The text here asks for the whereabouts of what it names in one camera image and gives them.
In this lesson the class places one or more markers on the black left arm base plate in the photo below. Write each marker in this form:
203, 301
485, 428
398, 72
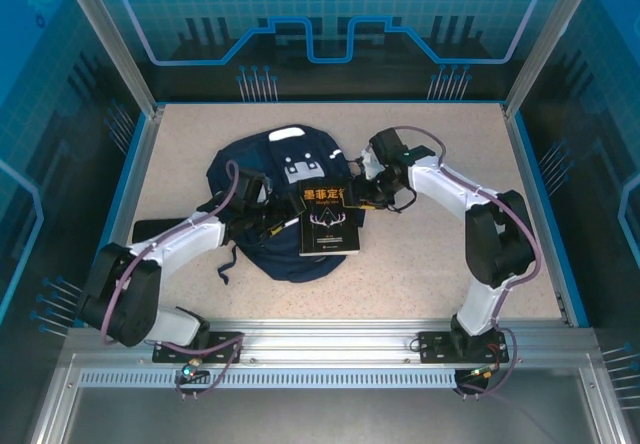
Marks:
225, 344

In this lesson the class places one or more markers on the black pencil case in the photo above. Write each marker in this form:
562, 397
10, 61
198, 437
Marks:
150, 230

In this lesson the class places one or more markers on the small connector with green light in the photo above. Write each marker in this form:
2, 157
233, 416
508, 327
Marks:
482, 372
189, 371

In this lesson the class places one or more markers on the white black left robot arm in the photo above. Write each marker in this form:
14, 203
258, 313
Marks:
190, 236

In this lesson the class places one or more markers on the aluminium frame post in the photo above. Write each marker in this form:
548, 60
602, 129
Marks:
111, 39
545, 39

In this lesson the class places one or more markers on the aluminium mounting rail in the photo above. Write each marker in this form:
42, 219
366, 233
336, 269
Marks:
325, 344

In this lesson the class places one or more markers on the aluminium side rail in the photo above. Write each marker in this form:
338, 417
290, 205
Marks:
529, 189
134, 189

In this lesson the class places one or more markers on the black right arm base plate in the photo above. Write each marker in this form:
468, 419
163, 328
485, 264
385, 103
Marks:
432, 346

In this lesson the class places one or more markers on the navy blue student backpack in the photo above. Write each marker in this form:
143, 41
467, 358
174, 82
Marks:
240, 159

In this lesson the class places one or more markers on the black book with orange title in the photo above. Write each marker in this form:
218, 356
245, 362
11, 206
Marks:
330, 229

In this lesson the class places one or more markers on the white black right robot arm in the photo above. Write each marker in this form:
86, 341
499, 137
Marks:
445, 189

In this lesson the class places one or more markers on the blue graphic side panel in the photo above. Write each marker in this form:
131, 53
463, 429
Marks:
50, 114
600, 114

